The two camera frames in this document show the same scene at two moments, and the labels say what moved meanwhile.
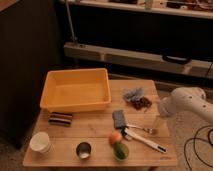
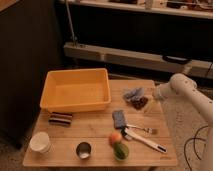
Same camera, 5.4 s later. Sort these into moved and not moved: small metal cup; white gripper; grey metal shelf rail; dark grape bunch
Moved: white gripper
Not moved: grey metal shelf rail; dark grape bunch; small metal cup
